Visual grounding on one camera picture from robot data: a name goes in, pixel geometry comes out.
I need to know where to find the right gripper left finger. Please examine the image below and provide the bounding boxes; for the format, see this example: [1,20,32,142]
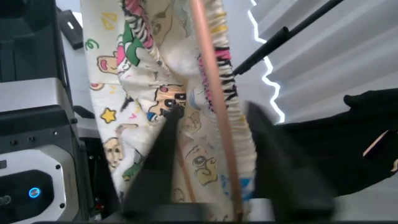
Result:
[123,105,187,220]

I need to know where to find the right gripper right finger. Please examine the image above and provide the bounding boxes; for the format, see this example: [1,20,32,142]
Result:
[245,101,336,221]

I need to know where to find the black short-sleeved shirt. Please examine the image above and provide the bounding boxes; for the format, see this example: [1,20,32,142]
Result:
[272,87,398,197]

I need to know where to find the cream printed garment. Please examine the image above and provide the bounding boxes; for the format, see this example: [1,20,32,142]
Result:
[79,0,259,222]

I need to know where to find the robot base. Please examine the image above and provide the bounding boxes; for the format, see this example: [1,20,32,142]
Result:
[0,0,123,224]

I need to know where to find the black clothes rack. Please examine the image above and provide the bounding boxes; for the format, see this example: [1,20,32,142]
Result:
[232,0,345,77]

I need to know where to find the white curtain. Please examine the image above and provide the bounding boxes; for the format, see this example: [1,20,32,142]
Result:
[248,0,398,124]

